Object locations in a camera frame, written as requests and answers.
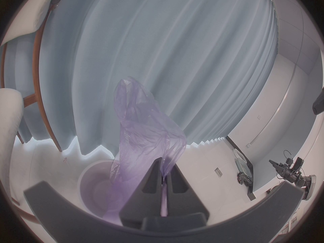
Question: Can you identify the white trash bin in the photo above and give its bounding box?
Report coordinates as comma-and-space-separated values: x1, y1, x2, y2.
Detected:
77, 160, 122, 218

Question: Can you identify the white cushioned wooden chair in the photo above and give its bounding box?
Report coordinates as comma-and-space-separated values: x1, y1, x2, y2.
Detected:
0, 0, 69, 223

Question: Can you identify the crumpled black plastic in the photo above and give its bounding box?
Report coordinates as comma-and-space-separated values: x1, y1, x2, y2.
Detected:
237, 172, 250, 185

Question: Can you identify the pale blue curtain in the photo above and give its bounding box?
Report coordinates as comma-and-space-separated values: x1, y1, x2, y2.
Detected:
3, 0, 280, 159

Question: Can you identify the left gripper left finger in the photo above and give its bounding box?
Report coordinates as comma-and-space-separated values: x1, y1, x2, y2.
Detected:
119, 157, 163, 229

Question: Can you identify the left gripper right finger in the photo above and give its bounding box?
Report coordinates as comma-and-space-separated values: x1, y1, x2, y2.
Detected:
167, 163, 210, 223

